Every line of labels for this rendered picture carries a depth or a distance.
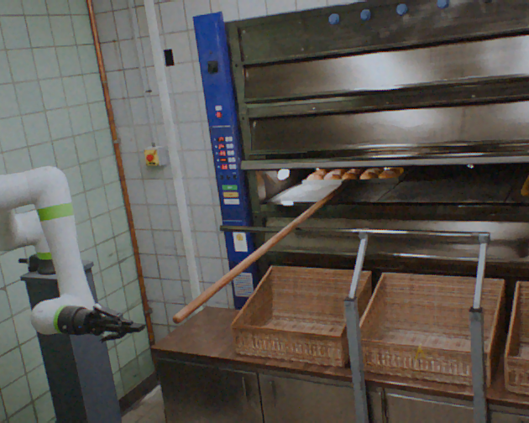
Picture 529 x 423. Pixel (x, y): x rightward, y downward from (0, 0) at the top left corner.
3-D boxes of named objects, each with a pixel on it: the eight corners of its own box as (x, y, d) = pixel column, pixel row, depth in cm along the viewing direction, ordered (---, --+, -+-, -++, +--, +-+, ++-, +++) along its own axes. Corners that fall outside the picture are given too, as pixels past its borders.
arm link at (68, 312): (58, 340, 199) (52, 313, 196) (85, 324, 209) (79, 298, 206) (72, 342, 196) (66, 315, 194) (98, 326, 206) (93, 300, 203)
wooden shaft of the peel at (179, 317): (180, 326, 194) (178, 316, 193) (171, 325, 195) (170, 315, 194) (346, 187, 342) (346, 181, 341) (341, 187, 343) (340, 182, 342)
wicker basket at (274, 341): (276, 312, 341) (270, 264, 334) (378, 321, 315) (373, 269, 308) (232, 354, 300) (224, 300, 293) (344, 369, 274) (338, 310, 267)
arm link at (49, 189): (23, 172, 219) (24, 168, 207) (60, 165, 224) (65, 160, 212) (35, 223, 219) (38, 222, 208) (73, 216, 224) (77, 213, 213)
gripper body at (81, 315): (87, 304, 202) (110, 305, 197) (92, 328, 204) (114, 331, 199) (70, 313, 195) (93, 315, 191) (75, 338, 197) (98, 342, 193)
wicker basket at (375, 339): (385, 323, 312) (381, 271, 305) (508, 335, 286) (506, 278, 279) (353, 372, 271) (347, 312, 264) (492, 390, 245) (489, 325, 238)
